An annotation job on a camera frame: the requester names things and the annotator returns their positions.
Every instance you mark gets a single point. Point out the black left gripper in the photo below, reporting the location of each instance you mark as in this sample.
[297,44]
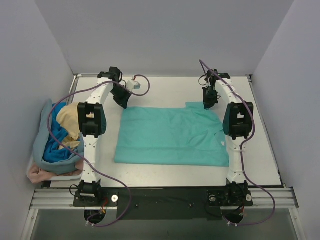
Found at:
[122,94]

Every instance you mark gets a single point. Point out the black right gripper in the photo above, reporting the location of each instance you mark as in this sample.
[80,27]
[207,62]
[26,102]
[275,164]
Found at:
[210,97]

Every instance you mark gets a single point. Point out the teal t shirt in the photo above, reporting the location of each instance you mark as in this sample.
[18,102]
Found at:
[190,136]

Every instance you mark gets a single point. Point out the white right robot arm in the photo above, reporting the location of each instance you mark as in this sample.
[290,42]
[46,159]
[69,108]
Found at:
[237,125]

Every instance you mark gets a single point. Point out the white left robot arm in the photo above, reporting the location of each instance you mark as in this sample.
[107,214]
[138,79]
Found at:
[93,123]

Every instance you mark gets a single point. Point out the light blue t shirt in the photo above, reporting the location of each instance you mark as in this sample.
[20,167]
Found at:
[61,167]

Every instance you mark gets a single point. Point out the pink t shirt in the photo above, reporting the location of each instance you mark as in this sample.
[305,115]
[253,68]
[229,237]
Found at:
[37,175]

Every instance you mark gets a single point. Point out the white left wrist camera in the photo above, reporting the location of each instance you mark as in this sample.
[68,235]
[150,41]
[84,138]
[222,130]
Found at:
[132,84]

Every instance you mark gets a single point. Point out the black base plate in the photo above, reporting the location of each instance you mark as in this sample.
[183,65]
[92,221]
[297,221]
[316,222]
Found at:
[169,203]

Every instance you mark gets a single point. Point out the aluminium frame rail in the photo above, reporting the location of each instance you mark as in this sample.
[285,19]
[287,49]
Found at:
[60,198]

